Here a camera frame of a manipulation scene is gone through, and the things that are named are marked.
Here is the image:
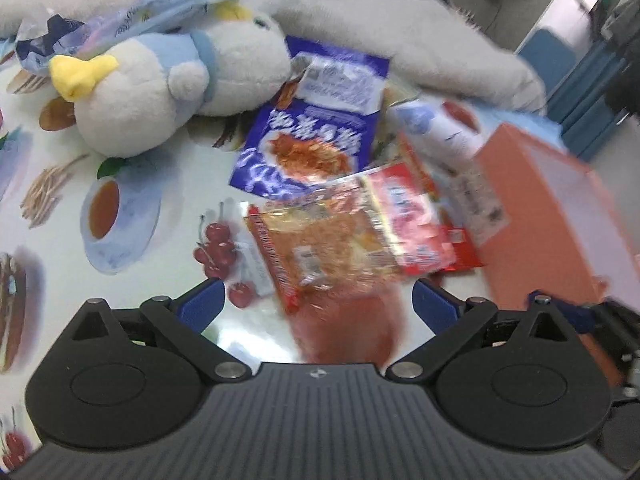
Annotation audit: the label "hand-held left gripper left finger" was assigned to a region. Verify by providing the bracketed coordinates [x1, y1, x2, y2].
[74, 277, 252, 382]

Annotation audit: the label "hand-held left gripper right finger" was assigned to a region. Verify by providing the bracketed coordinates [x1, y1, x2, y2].
[385, 279, 567, 381]

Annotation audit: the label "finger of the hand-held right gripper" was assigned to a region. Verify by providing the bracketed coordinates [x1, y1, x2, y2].
[525, 290, 598, 333]

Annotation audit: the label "pink cardboard box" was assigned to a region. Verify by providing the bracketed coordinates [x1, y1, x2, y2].
[472, 122, 640, 306]

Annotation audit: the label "clear orange cracker packet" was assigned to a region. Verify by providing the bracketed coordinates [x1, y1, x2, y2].
[244, 182, 408, 315]

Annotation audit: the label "blue snack packet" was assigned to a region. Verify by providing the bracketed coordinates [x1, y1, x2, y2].
[229, 35, 391, 198]

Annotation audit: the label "white packet blue heart print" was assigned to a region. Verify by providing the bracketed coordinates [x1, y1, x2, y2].
[392, 99, 483, 161]

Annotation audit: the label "blue curtain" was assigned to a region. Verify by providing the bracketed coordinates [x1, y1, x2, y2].
[560, 35, 632, 161]

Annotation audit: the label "blue white penguin plush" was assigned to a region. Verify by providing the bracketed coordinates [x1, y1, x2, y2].
[49, 2, 293, 158]

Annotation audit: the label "blue chair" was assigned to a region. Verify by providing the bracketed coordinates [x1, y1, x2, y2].
[517, 27, 576, 91]

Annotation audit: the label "dark hanging clothes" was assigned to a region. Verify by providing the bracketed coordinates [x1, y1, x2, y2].
[601, 0, 640, 111]

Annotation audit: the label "grey blanket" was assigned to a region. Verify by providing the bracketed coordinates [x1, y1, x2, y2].
[0, 0, 548, 111]

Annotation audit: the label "clear blue plastic bag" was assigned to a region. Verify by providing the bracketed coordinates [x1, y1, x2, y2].
[14, 0, 246, 76]

